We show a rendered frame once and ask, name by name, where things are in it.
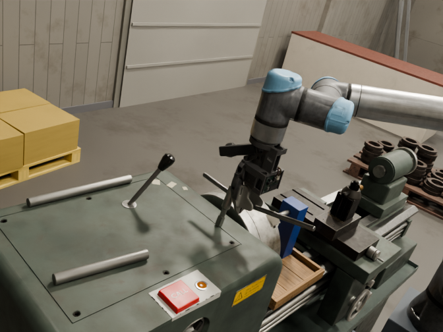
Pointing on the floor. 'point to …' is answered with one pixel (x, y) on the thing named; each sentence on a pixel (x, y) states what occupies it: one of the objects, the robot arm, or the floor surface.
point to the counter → (360, 72)
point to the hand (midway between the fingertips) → (237, 207)
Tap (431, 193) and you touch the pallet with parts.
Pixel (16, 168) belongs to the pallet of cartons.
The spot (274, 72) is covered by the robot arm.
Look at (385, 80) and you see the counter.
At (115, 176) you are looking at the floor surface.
